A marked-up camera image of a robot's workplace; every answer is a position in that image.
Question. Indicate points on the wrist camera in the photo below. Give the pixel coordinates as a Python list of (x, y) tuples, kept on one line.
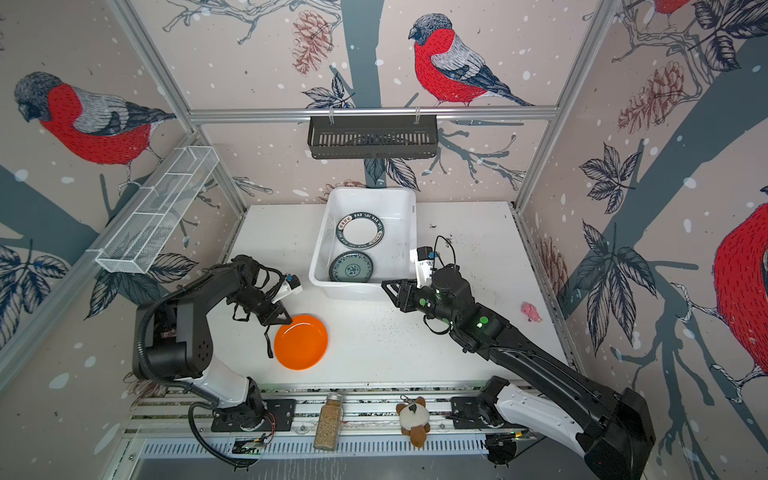
[(423, 259), (290, 285)]

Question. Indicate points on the yellow tape measure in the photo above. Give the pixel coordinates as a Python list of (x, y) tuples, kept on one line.
[(268, 342)]

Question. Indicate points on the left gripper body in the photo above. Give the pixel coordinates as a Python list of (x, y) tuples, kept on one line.
[(258, 303)]

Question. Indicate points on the teal floral patterned plate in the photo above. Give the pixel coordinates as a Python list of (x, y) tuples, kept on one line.
[(351, 267)]

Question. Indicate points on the glass spice jar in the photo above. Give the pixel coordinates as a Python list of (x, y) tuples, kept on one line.
[(329, 423)]

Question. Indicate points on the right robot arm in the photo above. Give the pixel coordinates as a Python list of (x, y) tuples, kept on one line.
[(611, 431)]

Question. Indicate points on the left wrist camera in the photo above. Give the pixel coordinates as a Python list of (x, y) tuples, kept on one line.
[(290, 285)]

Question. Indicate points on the white plastic bin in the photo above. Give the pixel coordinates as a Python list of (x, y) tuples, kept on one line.
[(396, 208)]

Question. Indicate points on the brown plush toy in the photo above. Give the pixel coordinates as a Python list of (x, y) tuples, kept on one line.
[(414, 418)]

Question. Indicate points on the white mesh wall shelf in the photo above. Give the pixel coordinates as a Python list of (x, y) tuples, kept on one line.
[(162, 203)]

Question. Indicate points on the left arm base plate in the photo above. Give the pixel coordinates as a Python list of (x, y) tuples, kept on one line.
[(276, 415)]

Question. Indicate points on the orange plastic plate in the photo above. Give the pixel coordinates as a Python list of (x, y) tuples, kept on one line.
[(302, 344)]

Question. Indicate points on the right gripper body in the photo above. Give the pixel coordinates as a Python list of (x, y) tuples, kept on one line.
[(428, 302)]

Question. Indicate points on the small circuit board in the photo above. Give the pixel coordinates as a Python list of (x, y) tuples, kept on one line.
[(249, 446)]

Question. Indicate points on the black hanging wire basket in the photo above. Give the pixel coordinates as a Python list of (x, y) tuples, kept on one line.
[(373, 137)]

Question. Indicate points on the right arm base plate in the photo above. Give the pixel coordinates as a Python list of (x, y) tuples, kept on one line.
[(471, 412)]

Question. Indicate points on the black device under rail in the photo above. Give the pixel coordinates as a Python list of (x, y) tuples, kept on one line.
[(501, 449)]

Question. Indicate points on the pink toy pig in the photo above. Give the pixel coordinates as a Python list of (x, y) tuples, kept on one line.
[(530, 312)]

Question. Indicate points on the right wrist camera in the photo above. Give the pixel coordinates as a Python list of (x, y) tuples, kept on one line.
[(423, 259)]

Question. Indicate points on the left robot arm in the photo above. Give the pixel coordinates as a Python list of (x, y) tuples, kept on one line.
[(173, 345)]

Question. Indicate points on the large green rim plate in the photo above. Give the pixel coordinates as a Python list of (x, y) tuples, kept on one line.
[(360, 230)]

